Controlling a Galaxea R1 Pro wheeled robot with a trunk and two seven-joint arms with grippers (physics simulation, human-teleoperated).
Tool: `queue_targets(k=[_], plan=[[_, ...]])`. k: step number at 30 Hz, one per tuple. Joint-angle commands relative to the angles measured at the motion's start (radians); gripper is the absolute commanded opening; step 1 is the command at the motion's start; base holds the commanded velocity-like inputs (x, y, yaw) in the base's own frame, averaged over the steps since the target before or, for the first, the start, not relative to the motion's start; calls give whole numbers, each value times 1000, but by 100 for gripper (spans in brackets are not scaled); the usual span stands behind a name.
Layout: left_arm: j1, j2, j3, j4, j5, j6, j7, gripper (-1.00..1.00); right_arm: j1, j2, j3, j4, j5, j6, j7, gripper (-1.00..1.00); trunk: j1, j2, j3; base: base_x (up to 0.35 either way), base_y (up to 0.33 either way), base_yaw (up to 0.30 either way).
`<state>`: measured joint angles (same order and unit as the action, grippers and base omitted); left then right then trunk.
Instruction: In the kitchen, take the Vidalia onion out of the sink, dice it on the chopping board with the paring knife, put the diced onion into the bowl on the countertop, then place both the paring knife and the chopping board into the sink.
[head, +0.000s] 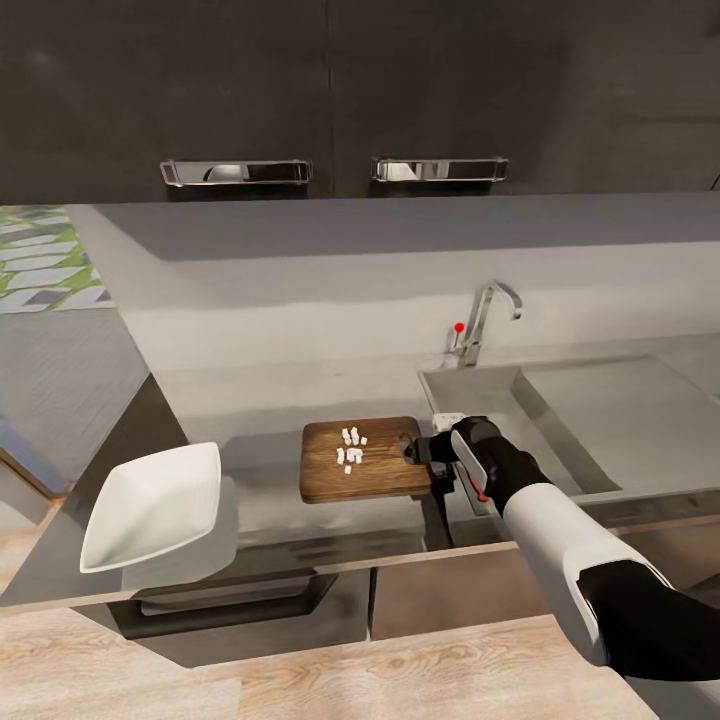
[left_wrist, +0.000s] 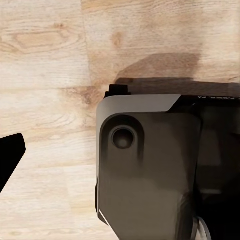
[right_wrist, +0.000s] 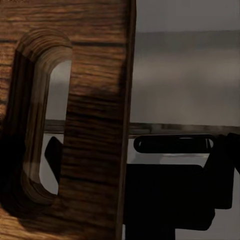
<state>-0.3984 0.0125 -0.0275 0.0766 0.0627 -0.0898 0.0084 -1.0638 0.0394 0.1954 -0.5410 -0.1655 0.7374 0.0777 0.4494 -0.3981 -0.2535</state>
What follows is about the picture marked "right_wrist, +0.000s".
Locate cutting board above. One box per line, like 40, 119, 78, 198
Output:
0, 0, 135, 240

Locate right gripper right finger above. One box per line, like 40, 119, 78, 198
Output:
224, 133, 240, 174

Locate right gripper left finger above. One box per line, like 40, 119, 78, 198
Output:
0, 133, 26, 193

